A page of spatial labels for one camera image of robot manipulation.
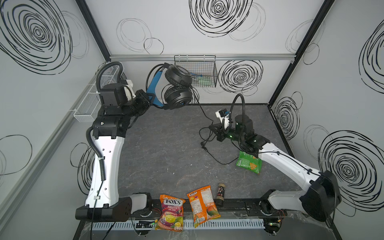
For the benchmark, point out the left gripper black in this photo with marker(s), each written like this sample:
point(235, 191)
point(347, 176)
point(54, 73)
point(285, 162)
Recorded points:
point(143, 99)

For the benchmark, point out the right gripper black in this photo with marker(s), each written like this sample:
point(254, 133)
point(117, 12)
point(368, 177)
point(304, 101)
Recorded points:
point(217, 132)

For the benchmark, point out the black and blue headphones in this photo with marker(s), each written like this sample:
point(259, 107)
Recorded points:
point(179, 94)

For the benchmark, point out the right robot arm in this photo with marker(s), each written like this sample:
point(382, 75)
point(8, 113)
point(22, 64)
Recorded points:
point(319, 195)

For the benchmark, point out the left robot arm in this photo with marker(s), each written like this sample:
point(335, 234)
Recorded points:
point(120, 109)

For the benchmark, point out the green snack bag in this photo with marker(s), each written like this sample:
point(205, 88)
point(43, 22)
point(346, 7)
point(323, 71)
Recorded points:
point(249, 162)

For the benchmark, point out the green item in basket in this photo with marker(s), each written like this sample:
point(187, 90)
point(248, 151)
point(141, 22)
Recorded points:
point(204, 81)

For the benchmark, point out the small dark spice bottle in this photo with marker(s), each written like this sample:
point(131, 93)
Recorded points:
point(220, 195)

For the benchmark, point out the orange snack bag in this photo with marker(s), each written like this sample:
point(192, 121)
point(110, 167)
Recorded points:
point(203, 206)

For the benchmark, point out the Fox's fruits candy bag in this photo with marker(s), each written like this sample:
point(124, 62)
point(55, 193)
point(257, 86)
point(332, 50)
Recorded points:
point(172, 217)

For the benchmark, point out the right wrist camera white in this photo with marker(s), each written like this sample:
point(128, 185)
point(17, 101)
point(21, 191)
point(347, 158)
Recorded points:
point(224, 117)

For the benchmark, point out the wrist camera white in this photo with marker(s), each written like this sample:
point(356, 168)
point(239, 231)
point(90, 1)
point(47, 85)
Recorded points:
point(128, 85)
point(224, 117)

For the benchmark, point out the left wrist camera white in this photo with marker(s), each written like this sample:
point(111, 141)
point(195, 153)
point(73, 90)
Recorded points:
point(128, 85)

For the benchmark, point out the aluminium wall rail back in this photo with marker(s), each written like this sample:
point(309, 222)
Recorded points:
point(219, 57)

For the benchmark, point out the aluminium wall rail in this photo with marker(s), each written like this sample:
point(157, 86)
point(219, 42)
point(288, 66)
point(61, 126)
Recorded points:
point(32, 107)
point(219, 57)

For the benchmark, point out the black wire basket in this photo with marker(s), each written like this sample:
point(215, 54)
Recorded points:
point(198, 64)

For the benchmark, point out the aluminium wall rail left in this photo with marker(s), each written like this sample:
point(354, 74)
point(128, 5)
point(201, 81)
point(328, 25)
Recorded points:
point(32, 107)

